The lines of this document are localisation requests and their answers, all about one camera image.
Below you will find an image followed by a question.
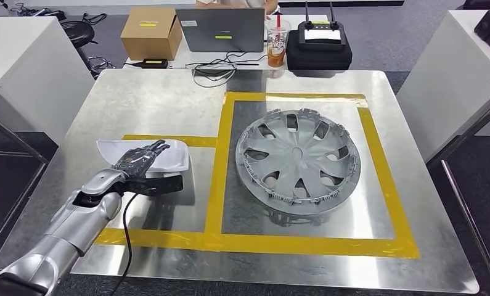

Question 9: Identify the plastic drink cup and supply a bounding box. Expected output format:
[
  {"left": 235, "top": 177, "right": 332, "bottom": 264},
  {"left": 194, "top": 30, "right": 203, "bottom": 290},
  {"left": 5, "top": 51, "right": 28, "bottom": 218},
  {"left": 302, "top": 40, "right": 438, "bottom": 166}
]
[{"left": 266, "top": 18, "right": 291, "bottom": 68}]

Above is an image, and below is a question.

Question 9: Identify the black soft case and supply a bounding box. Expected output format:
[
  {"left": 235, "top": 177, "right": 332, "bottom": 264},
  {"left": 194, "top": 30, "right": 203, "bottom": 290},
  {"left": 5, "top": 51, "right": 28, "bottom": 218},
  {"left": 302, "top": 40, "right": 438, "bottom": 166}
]
[{"left": 285, "top": 29, "right": 354, "bottom": 72}]

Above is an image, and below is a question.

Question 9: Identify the black cable bundle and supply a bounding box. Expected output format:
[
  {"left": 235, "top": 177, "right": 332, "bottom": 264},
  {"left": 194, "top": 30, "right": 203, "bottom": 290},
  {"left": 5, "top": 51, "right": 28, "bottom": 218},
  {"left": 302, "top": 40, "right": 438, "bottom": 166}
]
[{"left": 191, "top": 49, "right": 270, "bottom": 89}]

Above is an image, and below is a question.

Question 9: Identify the grey laptop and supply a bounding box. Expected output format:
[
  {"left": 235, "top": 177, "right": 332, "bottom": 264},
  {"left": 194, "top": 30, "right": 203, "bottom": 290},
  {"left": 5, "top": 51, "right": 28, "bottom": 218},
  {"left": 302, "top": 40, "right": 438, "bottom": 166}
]
[{"left": 175, "top": 7, "right": 267, "bottom": 54}]

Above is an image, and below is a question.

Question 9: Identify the brown cardboard box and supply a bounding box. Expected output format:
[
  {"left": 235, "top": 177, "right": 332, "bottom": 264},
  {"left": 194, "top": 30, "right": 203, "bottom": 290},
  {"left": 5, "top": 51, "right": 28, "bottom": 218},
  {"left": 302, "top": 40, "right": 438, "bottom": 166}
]
[{"left": 120, "top": 7, "right": 184, "bottom": 62}]

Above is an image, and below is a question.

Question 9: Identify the white desk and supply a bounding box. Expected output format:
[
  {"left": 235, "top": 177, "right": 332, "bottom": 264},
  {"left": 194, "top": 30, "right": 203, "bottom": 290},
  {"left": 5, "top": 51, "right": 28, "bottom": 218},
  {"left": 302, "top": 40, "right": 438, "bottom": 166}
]
[{"left": 124, "top": 14, "right": 354, "bottom": 71}]

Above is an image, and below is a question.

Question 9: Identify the small black device yellow label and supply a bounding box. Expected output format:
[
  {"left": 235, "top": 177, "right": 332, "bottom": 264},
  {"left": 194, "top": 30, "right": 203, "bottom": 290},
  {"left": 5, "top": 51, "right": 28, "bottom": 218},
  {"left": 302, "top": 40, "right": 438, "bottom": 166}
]
[{"left": 140, "top": 58, "right": 169, "bottom": 70}]

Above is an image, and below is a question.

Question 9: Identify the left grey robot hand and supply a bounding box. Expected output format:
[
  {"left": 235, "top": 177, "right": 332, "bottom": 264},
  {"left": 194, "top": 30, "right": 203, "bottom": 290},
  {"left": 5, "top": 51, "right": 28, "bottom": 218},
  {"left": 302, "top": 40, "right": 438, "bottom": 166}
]
[{"left": 113, "top": 139, "right": 171, "bottom": 181}]

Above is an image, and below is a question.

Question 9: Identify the silver wheel hubcap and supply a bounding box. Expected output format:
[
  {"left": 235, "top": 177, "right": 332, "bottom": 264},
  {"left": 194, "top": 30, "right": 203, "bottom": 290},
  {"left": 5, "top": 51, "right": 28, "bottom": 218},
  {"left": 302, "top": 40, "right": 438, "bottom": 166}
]
[{"left": 234, "top": 108, "right": 362, "bottom": 217}]

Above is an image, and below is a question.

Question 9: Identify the white table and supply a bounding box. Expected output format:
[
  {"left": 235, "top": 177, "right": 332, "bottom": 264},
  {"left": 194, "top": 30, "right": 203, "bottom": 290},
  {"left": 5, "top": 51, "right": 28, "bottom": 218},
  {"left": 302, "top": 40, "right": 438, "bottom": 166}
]
[
  {"left": 0, "top": 16, "right": 95, "bottom": 146},
  {"left": 396, "top": 9, "right": 490, "bottom": 162}
]

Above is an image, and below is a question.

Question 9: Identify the person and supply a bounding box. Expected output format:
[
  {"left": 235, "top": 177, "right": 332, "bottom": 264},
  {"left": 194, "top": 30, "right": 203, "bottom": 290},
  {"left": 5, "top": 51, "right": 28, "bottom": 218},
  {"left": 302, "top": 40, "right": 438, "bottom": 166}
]
[{"left": 195, "top": 0, "right": 280, "bottom": 16}]

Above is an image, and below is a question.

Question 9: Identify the white plastic part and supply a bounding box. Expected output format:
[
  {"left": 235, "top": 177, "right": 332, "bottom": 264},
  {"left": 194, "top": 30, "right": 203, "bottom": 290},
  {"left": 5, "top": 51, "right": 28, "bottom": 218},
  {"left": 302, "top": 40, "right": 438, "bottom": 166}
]
[{"left": 96, "top": 139, "right": 190, "bottom": 179}]

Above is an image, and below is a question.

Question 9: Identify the black round stool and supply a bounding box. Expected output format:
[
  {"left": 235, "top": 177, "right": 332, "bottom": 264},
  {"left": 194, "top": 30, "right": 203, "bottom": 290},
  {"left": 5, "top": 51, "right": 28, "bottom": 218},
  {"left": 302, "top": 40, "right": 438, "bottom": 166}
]
[{"left": 59, "top": 19, "right": 96, "bottom": 50}]

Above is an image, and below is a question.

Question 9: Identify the steel workbench table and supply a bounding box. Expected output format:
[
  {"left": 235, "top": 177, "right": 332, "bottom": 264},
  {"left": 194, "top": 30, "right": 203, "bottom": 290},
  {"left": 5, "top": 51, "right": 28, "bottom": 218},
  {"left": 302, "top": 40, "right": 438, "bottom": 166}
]
[{"left": 0, "top": 68, "right": 480, "bottom": 295}]

